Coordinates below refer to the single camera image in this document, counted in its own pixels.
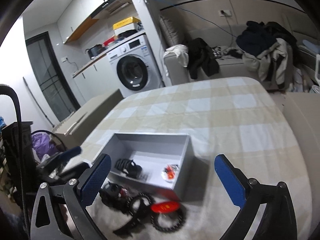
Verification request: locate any black hair claw clip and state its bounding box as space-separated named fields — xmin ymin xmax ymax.
xmin=99 ymin=182 xmax=131 ymax=213

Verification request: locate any black banana hair clip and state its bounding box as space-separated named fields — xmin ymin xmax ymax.
xmin=114 ymin=159 xmax=142 ymax=179

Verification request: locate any black spiral hair tie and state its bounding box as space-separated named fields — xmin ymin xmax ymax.
xmin=127 ymin=192 xmax=156 ymax=217
xmin=150 ymin=205 xmax=188 ymax=233

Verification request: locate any white round badge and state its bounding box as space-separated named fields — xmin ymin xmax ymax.
xmin=161 ymin=164 xmax=180 ymax=183

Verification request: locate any red oval hair clip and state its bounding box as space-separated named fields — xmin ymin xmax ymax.
xmin=150 ymin=201 xmax=181 ymax=214

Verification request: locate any beige cardboard box left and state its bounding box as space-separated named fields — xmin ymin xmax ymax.
xmin=53 ymin=89 xmax=123 ymax=148

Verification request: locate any purple plastic bag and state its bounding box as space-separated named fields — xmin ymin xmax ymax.
xmin=31 ymin=132 xmax=59 ymax=160

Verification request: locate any dark glass door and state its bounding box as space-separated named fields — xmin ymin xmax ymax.
xmin=25 ymin=32 xmax=80 ymax=121

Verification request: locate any silver cardboard box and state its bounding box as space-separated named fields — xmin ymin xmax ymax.
xmin=96 ymin=133 xmax=194 ymax=200

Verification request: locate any white kitchen cabinet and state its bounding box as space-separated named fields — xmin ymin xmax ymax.
xmin=73 ymin=55 xmax=119 ymax=102

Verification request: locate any white washing machine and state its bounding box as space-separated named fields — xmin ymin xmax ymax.
xmin=107 ymin=34 xmax=164 ymax=98

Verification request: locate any black cooking pot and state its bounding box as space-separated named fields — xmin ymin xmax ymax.
xmin=85 ymin=44 xmax=105 ymax=60

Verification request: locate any plaid tablecloth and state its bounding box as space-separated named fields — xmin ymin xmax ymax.
xmin=68 ymin=77 xmax=312 ymax=239

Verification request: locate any yellow cardboard box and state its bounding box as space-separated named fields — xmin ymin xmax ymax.
xmin=113 ymin=16 xmax=140 ymax=30

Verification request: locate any white cloth on armrest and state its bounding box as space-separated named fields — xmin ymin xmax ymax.
xmin=163 ymin=44 xmax=189 ymax=68

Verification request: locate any grey striped pillow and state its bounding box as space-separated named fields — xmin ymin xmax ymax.
xmin=159 ymin=15 xmax=187 ymax=47

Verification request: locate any black garment on armrest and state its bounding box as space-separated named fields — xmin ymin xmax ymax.
xmin=187 ymin=38 xmax=220 ymax=80

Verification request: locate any range hood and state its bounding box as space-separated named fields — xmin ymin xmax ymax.
xmin=90 ymin=0 xmax=132 ymax=20

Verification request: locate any pile of dark clothes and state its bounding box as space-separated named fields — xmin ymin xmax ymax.
xmin=236 ymin=21 xmax=302 ymax=90

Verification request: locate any grey sofa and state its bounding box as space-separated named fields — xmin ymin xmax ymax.
xmin=163 ymin=21 xmax=319 ymax=90

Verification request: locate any black camera cable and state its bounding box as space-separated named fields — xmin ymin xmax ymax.
xmin=0 ymin=83 xmax=32 ymax=240

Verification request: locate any wall power outlet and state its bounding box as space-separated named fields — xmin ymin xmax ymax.
xmin=218 ymin=10 xmax=232 ymax=17

